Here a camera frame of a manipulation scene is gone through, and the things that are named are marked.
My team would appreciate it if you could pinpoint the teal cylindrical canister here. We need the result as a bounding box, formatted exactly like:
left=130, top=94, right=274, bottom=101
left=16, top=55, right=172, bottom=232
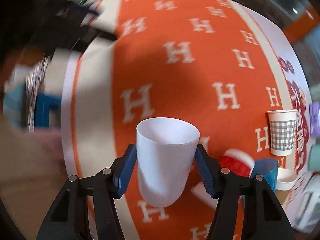
left=308, top=144, right=320, bottom=172

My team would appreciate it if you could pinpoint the brown sleeve paper cup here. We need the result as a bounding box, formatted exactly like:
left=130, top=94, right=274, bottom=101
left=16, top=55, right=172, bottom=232
left=275, top=168, right=297, bottom=205

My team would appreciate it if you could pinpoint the white plastic cup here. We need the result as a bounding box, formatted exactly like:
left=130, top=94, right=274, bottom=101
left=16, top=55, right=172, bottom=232
left=136, top=118, right=200, bottom=207

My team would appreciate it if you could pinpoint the grey checked paper cup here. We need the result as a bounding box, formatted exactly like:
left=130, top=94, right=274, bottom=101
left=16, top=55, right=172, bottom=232
left=267, top=109, right=297, bottom=157

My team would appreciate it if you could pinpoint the red paper cup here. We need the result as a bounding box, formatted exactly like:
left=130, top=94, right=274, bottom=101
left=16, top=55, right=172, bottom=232
left=218, top=149, right=255, bottom=177

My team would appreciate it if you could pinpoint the orange H-pattern tablecloth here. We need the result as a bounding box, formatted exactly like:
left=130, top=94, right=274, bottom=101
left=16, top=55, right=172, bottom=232
left=60, top=0, right=316, bottom=240

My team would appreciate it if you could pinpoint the purple tissue pack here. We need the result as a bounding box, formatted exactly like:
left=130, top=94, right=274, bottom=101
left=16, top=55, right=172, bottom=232
left=309, top=102, right=320, bottom=138

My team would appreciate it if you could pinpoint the blue plastic cup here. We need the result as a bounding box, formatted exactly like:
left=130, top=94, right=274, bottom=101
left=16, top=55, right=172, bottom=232
left=250, top=158, right=278, bottom=192

